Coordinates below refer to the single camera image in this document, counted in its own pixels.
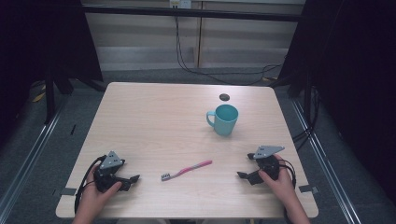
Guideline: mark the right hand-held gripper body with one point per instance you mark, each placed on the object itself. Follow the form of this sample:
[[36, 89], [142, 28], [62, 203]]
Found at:
[[268, 163]]

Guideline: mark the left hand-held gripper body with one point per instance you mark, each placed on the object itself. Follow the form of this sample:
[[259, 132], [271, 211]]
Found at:
[[107, 174]]

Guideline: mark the person's right hand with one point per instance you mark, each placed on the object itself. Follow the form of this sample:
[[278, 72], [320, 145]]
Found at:
[[280, 186]]

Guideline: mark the person's left hand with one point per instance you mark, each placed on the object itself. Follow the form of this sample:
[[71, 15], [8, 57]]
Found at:
[[93, 199]]

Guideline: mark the grey tape piece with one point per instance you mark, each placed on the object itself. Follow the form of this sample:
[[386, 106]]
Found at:
[[67, 191], [308, 188]]

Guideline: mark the pink toothbrush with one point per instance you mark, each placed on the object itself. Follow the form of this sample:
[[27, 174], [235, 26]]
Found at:
[[186, 170]]

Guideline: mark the small black floor strip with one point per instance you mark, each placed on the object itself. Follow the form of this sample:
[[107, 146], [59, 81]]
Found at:
[[73, 129]]

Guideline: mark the dark round table grommet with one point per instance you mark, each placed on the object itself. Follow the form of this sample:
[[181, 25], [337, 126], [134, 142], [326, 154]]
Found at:
[[224, 97]]

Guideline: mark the yellow floor tape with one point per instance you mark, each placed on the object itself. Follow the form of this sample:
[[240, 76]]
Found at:
[[38, 97]]

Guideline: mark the dark curtain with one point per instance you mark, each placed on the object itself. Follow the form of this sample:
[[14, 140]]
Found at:
[[351, 77], [40, 40]]

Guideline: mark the black horizontal bar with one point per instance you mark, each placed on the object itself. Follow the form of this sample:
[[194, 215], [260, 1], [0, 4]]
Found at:
[[186, 13]]

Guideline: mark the white power strip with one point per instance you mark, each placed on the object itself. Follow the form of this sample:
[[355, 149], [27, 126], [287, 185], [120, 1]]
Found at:
[[180, 3]]

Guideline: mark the metal floor rail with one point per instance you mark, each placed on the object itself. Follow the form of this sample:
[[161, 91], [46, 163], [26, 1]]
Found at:
[[31, 155], [327, 168]]

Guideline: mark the black stand post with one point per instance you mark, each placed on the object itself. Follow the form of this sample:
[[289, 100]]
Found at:
[[49, 93]]

